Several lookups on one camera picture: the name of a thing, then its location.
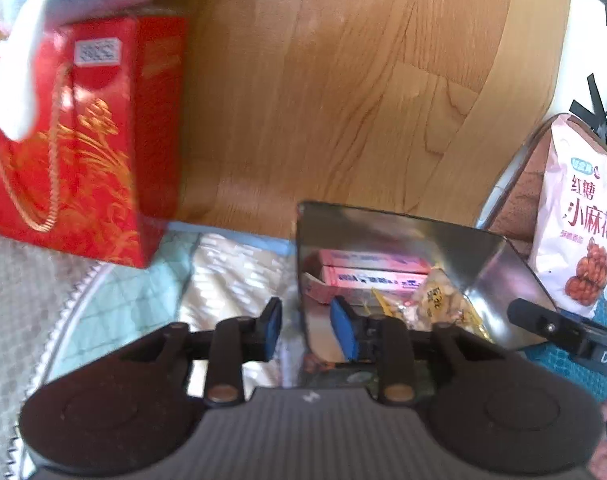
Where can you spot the pastel plush toy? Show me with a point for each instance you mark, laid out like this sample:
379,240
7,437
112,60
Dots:
23,85

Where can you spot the person's right hand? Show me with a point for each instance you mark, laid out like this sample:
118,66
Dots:
602,452

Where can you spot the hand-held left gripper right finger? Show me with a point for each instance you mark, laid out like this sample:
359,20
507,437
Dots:
343,332

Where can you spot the large pink snack bag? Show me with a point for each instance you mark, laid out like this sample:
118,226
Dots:
573,200

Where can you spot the pink snack box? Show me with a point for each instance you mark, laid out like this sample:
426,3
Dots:
373,272

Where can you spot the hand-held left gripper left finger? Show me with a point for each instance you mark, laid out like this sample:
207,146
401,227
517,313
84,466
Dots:
271,332

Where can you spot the yellow snack packet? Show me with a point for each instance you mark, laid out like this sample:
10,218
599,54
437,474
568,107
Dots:
441,302

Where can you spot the crossed black tape strips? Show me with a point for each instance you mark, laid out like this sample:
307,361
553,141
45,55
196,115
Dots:
591,105

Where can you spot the red gift bag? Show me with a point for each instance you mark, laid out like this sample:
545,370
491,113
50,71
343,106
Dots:
103,160

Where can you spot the shiny metal tin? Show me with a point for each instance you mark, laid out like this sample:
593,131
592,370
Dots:
483,270

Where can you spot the white lace mat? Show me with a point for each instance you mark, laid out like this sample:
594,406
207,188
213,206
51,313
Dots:
18,320

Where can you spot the teal mat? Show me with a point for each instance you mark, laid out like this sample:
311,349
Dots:
558,367

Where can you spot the pale green checked quilt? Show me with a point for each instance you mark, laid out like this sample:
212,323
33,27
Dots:
133,300

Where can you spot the wooden headboard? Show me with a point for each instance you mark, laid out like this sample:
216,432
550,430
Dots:
333,85

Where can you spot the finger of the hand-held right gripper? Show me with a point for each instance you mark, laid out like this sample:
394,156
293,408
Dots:
548,327

